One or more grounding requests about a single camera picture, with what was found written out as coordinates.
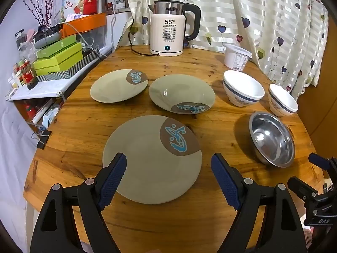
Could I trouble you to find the black binder clip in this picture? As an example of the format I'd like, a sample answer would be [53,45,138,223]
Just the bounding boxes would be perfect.
[31,130,52,151]

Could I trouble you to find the grey device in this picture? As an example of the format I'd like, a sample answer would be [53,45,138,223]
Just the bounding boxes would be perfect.
[33,24,64,49]

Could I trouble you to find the stainless steel bowl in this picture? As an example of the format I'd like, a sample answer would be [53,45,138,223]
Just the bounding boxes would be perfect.
[249,111,295,168]

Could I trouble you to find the heart print curtain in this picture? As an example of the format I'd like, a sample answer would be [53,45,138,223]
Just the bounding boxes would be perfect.
[124,0,329,98]

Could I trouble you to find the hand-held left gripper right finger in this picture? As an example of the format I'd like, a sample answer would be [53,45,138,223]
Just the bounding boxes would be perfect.
[211,152,307,253]

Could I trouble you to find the large white bowl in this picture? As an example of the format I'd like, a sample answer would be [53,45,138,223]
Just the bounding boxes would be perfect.
[222,70,265,107]

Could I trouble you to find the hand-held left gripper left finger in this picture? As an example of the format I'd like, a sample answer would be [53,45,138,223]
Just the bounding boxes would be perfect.
[29,152,127,253]

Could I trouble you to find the white electric kettle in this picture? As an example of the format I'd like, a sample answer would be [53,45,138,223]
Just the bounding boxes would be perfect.
[148,0,202,57]

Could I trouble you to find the purple decorative branches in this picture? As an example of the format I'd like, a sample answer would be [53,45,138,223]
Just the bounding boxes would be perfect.
[20,0,57,28]

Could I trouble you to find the black white chevron box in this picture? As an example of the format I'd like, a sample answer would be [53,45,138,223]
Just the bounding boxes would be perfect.
[37,50,106,82]

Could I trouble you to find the small grey-green plate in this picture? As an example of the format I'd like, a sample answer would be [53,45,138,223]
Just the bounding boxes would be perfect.
[90,69,148,103]

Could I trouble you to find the small white bowl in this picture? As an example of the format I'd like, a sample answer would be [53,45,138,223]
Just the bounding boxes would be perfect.
[268,84,299,117]

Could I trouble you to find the large grey-green plate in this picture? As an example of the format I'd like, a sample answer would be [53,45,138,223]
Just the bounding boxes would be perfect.
[103,115,203,205]

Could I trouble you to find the orange lid storage box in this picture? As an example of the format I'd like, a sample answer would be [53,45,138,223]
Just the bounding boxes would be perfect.
[62,13,108,50]

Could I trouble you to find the white shelf board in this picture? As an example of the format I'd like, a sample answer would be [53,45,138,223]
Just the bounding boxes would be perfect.
[5,45,114,102]

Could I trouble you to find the black kettle cable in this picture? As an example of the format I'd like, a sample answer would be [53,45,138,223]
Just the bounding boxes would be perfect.
[131,46,158,57]

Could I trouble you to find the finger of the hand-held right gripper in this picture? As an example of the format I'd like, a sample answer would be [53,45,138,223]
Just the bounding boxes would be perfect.
[287,176,318,199]
[309,152,337,173]

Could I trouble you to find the red labelled jar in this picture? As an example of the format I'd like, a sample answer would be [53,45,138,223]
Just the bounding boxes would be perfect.
[22,61,38,90]

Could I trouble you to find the white cable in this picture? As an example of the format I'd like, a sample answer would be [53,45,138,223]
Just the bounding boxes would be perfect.
[62,22,91,48]

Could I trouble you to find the dark green box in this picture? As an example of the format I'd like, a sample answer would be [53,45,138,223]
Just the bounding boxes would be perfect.
[35,35,77,58]

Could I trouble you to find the deep grey-green plate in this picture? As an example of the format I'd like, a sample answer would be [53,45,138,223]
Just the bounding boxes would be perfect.
[149,74,216,114]

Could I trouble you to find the white plastic tub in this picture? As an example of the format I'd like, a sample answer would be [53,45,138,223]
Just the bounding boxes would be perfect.
[224,43,252,71]

